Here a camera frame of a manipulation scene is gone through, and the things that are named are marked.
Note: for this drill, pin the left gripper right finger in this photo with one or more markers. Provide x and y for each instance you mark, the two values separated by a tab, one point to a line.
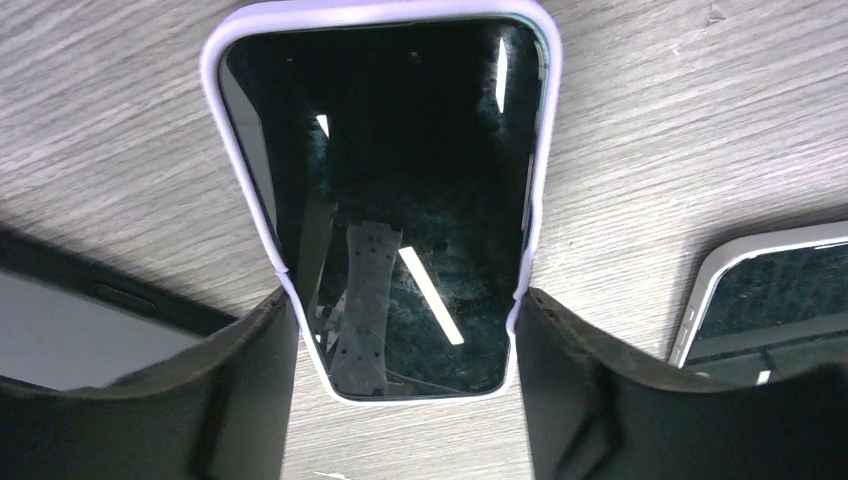
599	408

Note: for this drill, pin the bare black phone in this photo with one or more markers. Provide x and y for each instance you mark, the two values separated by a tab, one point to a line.
70	322

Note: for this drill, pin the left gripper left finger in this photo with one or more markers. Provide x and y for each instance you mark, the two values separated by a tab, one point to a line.
218	410

